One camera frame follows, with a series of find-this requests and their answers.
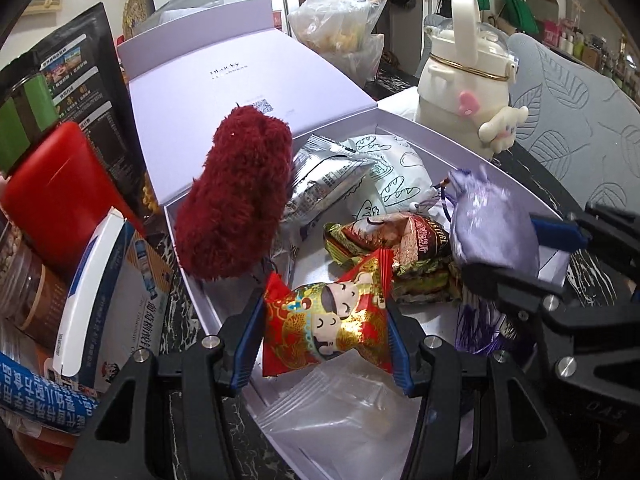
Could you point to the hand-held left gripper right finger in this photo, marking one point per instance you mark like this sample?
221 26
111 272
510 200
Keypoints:
402 360

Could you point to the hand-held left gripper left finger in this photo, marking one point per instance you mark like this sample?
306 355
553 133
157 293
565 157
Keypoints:
245 355

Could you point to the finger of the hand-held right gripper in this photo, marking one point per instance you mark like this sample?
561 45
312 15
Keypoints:
500 285
555 232

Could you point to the purple tasselled sachet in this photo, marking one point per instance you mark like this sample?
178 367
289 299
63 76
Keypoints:
492 220

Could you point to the clear zip bag with snack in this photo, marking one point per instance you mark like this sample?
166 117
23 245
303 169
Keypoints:
350 410

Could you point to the red gold candy packet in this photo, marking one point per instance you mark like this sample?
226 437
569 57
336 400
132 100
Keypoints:
325 325

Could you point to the white bread-print packet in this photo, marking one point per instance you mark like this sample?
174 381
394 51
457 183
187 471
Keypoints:
400 175

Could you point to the dark red fuzzy scrunchie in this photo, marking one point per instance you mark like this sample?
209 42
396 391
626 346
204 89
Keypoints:
230 190

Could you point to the silver snack packet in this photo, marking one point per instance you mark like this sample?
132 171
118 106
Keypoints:
325 180

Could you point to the lavender gift box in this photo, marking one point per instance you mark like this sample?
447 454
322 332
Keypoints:
200 65

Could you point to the grey leaf-pattern chair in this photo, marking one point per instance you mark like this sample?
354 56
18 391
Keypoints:
575 110

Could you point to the blue and white medicine box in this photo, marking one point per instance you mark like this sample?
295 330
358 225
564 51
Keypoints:
120 300

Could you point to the cream cartoon water bottle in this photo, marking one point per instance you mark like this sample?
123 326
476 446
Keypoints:
460 90

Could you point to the row of bottles and jars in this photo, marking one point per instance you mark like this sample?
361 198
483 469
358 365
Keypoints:
595 50

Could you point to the blue tablet tube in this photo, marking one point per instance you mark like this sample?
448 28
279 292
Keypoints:
45 395

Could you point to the golden brown spice jar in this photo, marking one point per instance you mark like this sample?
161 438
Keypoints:
35 290

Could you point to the red bottle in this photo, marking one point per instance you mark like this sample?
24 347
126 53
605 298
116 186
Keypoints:
60 195

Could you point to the clear plastic bag of food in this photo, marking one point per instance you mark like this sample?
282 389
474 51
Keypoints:
340 30

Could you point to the black printed pouch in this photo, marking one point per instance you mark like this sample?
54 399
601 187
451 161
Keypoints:
85 75

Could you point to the green-label dark jar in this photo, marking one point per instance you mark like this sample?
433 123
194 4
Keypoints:
25 115

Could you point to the grey plastic mailer bags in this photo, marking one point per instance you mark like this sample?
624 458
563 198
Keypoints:
185 2

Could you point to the woven rattan mat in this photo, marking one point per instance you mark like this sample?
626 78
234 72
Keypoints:
136 10

